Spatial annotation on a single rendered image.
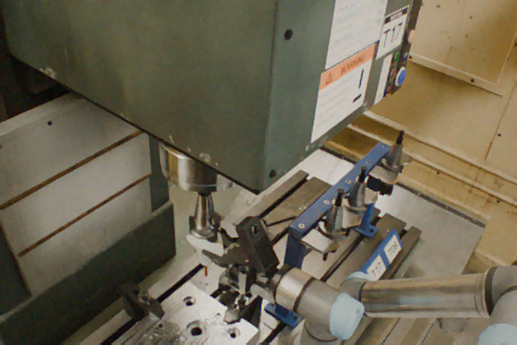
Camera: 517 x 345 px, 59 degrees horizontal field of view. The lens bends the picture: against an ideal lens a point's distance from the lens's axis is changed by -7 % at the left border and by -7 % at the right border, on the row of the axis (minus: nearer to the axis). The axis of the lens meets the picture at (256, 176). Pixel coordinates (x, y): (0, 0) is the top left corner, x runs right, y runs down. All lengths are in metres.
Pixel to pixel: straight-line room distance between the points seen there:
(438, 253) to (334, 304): 0.99
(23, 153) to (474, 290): 0.95
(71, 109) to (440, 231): 1.32
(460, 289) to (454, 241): 0.97
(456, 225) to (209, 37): 1.45
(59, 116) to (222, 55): 0.67
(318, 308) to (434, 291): 0.21
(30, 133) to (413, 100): 1.23
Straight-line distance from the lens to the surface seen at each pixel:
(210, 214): 0.92
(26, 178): 1.18
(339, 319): 0.86
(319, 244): 1.07
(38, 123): 1.14
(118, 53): 0.71
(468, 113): 1.70
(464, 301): 0.87
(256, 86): 0.54
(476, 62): 1.63
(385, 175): 1.32
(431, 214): 1.87
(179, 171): 0.79
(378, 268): 1.45
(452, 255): 1.81
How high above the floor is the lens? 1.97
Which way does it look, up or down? 38 degrees down
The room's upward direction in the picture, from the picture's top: 5 degrees clockwise
